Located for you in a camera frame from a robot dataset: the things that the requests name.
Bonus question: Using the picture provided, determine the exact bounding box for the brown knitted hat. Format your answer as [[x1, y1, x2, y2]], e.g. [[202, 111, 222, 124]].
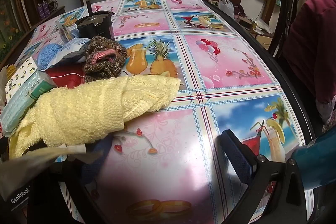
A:
[[83, 35, 128, 81]]

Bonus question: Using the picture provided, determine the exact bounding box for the person in maroon shirt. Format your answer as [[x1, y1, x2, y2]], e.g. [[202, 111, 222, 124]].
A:
[[282, 0, 336, 104]]

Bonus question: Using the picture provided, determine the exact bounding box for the blue fuzzy cloth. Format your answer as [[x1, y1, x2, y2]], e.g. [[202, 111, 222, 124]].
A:
[[37, 40, 66, 71]]

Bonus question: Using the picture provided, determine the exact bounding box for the teal cloth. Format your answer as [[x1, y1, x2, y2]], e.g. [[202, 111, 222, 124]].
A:
[[290, 126, 336, 190]]

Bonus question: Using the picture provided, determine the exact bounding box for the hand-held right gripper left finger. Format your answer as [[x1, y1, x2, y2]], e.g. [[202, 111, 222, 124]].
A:
[[28, 139, 112, 224]]

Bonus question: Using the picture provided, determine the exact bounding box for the red packet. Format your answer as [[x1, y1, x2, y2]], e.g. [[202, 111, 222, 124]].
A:
[[46, 67, 87, 88]]

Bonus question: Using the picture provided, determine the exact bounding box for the white plastic bag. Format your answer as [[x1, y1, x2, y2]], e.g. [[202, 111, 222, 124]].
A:
[[218, 0, 234, 17]]

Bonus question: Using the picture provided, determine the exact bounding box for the lemon print tissue pack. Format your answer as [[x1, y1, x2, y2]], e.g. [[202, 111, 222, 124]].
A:
[[0, 56, 58, 136]]

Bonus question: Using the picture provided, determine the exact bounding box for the black cylindrical motor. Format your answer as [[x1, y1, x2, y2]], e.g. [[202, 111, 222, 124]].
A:
[[76, 0, 116, 39]]

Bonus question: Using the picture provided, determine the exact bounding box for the white and blue packet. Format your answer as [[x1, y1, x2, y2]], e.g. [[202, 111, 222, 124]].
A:
[[51, 38, 91, 67]]

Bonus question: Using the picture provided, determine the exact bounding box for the lilac cloth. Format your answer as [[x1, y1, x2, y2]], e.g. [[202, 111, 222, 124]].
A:
[[315, 98, 336, 125]]

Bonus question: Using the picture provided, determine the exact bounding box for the flower wall poster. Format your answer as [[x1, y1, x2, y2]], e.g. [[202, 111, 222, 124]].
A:
[[0, 0, 27, 56]]

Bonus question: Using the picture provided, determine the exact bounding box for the silver foil packet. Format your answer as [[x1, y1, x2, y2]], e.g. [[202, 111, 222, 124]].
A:
[[55, 22, 76, 43]]

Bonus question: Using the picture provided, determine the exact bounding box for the yellow terry towel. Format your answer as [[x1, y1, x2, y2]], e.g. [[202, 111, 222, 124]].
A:
[[9, 75, 181, 159]]

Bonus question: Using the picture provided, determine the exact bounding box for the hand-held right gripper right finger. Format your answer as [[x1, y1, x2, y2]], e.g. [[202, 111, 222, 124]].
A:
[[219, 130, 307, 224]]

